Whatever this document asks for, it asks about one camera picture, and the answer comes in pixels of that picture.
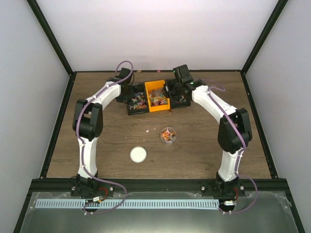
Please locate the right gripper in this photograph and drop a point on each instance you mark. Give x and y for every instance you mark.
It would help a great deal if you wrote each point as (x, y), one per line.
(176, 98)

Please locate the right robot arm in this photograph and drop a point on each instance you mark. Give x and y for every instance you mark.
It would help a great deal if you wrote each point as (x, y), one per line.
(234, 132)

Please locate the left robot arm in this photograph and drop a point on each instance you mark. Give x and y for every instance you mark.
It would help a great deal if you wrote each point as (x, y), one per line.
(88, 123)

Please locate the white round lid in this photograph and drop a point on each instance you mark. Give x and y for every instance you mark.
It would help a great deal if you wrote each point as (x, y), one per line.
(138, 154)

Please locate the clear plastic cup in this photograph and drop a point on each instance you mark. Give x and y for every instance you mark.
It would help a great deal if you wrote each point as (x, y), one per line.
(168, 136)

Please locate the orange candy bin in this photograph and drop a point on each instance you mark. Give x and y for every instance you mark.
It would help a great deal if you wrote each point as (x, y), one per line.
(156, 105)

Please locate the light blue slotted rail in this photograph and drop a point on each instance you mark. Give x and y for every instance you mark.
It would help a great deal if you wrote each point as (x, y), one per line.
(128, 204)

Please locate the black bin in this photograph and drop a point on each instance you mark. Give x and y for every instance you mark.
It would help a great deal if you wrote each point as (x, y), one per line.
(179, 102)
(137, 102)

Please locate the brown slotted scoop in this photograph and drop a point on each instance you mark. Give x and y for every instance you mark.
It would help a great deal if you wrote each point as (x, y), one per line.
(158, 93)

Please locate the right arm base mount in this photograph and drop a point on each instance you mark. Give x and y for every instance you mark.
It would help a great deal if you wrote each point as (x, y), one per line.
(218, 188)

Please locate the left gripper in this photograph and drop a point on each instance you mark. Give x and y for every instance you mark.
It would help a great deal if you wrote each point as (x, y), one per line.
(130, 94)

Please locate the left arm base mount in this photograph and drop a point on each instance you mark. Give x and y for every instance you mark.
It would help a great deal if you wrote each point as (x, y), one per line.
(89, 188)

